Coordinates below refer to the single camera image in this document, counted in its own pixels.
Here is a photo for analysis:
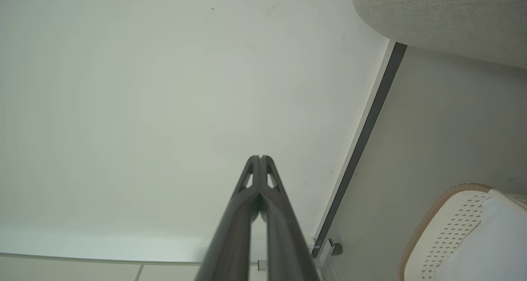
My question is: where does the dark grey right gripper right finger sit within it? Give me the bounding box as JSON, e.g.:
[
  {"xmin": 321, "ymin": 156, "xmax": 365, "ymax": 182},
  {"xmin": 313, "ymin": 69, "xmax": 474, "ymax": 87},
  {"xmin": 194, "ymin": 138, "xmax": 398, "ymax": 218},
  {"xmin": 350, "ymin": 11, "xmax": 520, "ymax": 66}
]
[{"xmin": 261, "ymin": 155, "xmax": 322, "ymax": 281}]

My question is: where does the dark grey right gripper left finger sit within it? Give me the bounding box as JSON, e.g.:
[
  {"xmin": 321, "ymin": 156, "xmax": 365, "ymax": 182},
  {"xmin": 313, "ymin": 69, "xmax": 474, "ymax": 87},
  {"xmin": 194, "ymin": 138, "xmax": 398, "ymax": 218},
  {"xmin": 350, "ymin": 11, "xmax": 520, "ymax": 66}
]
[{"xmin": 195, "ymin": 155, "xmax": 261, "ymax": 281}]

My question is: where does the white basket with brown rim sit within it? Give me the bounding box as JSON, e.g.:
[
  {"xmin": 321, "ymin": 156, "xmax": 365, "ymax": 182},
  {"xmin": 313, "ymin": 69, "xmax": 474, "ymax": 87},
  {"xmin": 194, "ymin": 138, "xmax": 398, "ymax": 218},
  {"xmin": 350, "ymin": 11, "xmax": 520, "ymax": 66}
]
[{"xmin": 397, "ymin": 183, "xmax": 527, "ymax": 281}]

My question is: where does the white clothing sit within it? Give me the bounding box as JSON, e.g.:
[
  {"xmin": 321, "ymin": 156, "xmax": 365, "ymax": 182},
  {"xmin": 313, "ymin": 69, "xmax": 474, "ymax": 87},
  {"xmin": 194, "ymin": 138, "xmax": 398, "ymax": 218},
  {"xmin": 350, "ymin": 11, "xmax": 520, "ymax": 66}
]
[{"xmin": 434, "ymin": 189, "xmax": 527, "ymax": 281}]

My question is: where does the white and grey baseboard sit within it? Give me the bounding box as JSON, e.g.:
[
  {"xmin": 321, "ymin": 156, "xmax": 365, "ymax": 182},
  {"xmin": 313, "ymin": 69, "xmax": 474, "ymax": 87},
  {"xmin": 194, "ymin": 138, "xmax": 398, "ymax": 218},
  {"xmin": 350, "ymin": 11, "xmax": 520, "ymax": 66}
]
[{"xmin": 310, "ymin": 40, "xmax": 408, "ymax": 259}]

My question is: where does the light grey fabric sofa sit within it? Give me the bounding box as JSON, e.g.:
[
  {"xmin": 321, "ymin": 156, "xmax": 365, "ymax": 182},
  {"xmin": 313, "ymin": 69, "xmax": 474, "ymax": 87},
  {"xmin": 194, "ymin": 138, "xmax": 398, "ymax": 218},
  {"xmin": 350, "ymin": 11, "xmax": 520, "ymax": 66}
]
[{"xmin": 351, "ymin": 0, "xmax": 527, "ymax": 70}]

